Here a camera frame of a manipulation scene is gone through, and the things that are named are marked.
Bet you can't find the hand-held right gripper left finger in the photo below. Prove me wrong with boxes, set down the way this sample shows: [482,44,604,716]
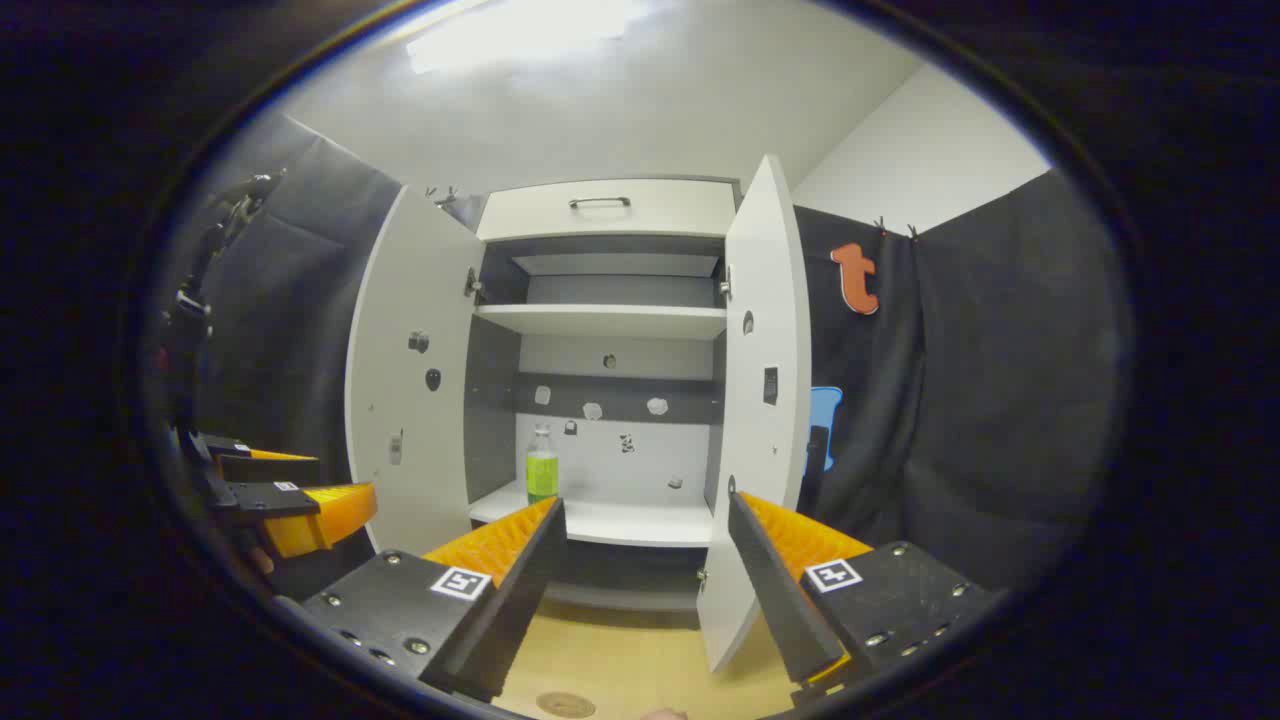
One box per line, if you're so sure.
[298,495,569,704]

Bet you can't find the white cabinet drawer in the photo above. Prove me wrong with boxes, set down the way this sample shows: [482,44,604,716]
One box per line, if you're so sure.
[478,178,739,243]

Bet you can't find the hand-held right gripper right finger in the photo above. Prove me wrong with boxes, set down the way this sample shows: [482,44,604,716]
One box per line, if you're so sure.
[727,490,1004,709]

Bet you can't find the white cabinet door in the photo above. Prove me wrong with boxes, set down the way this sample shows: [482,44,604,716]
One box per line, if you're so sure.
[697,155,813,673]
[345,185,488,556]

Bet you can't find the white cabinet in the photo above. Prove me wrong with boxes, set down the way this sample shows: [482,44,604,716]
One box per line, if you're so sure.
[465,175,741,613]

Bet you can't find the black backdrop cloth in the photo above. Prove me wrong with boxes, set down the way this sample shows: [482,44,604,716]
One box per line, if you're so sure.
[160,110,1131,601]

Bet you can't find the green drink bottle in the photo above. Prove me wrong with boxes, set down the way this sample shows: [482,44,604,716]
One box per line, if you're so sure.
[526,424,560,505]

